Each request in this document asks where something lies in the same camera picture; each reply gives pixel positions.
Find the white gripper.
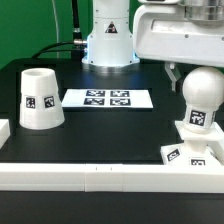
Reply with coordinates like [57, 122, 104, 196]
[133, 0, 224, 91]

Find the white lamp base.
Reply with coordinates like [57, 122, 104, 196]
[160, 121, 222, 167]

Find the white lamp shade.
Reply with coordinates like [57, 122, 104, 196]
[19, 68, 65, 130]

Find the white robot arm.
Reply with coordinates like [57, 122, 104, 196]
[82, 0, 224, 82]

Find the white marker tag sheet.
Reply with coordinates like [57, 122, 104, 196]
[62, 89, 153, 109]

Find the black cable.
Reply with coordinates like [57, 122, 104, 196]
[31, 0, 88, 60]

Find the white cable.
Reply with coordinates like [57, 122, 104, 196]
[52, 0, 62, 60]

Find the white left fence wall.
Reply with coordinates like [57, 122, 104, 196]
[0, 119, 10, 149]

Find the white front fence wall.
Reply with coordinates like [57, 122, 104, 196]
[0, 163, 224, 193]

